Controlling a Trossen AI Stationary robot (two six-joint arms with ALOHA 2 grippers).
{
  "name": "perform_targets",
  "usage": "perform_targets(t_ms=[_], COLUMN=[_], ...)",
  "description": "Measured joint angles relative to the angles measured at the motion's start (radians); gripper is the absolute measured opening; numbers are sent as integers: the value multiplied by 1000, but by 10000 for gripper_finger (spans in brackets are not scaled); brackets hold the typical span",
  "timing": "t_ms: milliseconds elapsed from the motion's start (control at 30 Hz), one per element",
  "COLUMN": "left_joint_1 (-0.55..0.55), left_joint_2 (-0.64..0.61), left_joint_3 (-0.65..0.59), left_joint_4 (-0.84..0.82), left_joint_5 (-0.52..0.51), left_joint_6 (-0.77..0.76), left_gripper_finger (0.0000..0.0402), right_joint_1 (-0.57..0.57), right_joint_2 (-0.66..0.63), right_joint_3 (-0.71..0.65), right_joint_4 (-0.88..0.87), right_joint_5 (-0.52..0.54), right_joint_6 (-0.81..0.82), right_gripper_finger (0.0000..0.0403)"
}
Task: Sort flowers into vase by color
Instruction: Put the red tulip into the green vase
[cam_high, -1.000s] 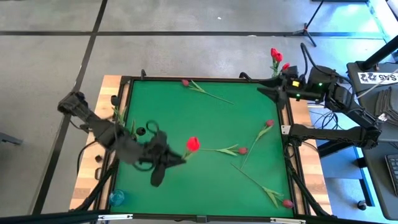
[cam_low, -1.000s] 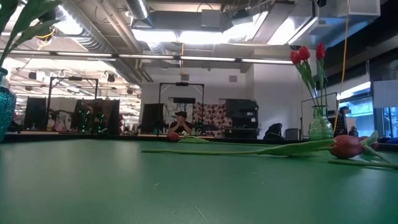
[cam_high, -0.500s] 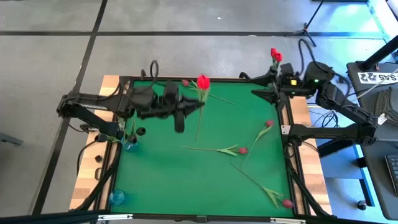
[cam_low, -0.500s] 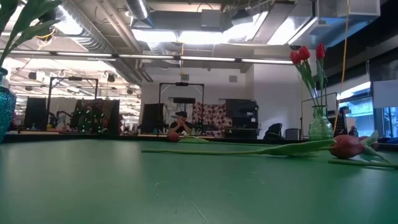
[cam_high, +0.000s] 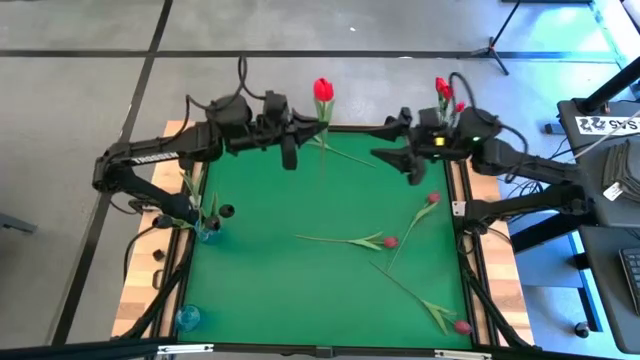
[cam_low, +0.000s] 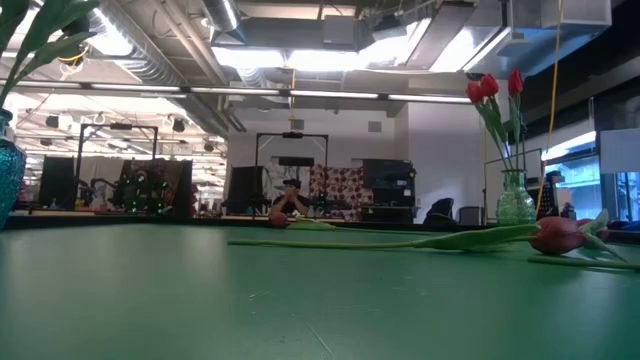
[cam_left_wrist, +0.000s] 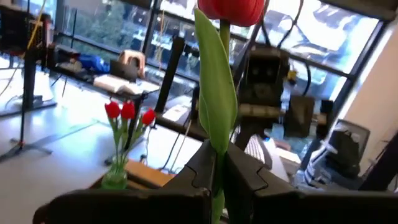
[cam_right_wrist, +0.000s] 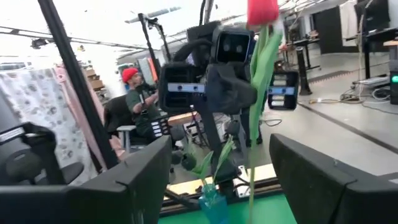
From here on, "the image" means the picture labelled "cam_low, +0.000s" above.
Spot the green glass vase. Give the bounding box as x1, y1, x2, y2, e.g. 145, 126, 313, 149
495, 168, 537, 226

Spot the black artificial tulip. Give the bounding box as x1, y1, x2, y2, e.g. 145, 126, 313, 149
0, 0, 101, 109
0, 30, 99, 109

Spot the blue glass vase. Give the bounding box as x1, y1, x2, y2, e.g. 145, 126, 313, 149
0, 108, 27, 230

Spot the red patterned panel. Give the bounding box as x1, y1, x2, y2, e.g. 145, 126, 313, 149
308, 164, 375, 221

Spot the person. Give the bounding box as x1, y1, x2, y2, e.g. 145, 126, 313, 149
269, 178, 314, 217

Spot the black equipment shelf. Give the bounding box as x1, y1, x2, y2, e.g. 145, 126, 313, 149
362, 158, 417, 224

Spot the black screen panel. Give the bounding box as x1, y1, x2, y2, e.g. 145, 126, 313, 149
227, 165, 265, 216

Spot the long light bar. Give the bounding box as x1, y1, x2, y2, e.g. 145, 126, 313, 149
0, 79, 484, 106

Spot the green table mat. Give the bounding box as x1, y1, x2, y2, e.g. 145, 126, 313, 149
0, 222, 640, 360

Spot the black office chair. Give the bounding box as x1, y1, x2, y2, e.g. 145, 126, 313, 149
422, 197, 456, 225

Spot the grey bin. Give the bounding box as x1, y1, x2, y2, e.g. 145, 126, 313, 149
458, 205, 485, 226

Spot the distant robot station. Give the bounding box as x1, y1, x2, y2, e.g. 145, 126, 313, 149
112, 158, 194, 216

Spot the black rack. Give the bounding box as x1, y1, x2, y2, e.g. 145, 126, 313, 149
537, 169, 566, 221

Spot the black monitor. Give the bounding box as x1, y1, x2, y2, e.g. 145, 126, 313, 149
38, 155, 76, 210

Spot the black rig frame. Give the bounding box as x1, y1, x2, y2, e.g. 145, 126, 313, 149
74, 122, 160, 214
254, 131, 330, 211

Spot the silver ventilation duct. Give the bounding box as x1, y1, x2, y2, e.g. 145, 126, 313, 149
99, 0, 236, 136

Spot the yellow hanging cable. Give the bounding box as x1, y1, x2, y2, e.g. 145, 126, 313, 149
534, 0, 565, 221

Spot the ceiling mounted camera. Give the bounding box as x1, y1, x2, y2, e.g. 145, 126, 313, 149
55, 19, 94, 69

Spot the white wall panel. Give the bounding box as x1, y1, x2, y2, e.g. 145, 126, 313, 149
598, 127, 640, 175

